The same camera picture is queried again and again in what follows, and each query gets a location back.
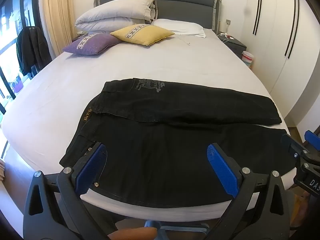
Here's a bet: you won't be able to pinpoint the black pants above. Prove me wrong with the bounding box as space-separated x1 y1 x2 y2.
59 78 298 208

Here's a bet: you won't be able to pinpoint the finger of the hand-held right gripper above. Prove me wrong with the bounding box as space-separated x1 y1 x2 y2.
304 129 320 153
280 133 310 160

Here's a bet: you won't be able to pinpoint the black double wardrobe handle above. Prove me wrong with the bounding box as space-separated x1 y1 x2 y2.
284 0 300 59
252 0 263 35

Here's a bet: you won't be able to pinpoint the white pillow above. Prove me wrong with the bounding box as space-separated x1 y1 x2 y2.
151 19 207 38

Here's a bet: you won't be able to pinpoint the black jacket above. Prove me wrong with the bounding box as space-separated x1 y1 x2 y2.
16 26 53 77

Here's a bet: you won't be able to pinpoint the white bed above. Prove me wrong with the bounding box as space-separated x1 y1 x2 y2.
0 27 293 223

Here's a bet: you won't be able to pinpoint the yellow cushion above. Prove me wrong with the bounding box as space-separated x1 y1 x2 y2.
110 24 175 46

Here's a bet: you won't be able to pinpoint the thin white cable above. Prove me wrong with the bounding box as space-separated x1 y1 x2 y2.
175 35 191 45

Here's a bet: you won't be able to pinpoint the purple cushion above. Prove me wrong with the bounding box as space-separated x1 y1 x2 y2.
62 33 123 55

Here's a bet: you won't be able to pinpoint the white wardrobe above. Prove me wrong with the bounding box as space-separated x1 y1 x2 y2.
246 0 320 128

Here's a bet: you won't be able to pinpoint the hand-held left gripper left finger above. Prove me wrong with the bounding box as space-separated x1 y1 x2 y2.
23 142 118 240

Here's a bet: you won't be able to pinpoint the brown rounded object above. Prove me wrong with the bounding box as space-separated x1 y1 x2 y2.
107 227 158 240

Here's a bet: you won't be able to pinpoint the large window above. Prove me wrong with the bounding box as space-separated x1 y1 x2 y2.
0 0 43 160

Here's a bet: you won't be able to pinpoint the grey-blue chair base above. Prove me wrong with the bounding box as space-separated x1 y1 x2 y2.
145 220 210 240

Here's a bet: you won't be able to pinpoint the stacked white pillows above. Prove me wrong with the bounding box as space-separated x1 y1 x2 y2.
75 0 158 34

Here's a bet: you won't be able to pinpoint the dark bedside table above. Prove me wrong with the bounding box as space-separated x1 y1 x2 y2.
217 34 247 60

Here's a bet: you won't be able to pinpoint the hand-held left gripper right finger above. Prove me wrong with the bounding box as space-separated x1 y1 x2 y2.
206 143 292 240

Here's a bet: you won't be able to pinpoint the striped bin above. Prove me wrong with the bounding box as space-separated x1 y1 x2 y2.
241 51 254 68

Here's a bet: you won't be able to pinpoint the grey upholstered headboard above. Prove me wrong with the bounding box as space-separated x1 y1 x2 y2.
94 0 223 29

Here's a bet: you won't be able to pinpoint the beige curtain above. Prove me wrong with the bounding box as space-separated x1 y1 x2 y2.
42 0 75 57

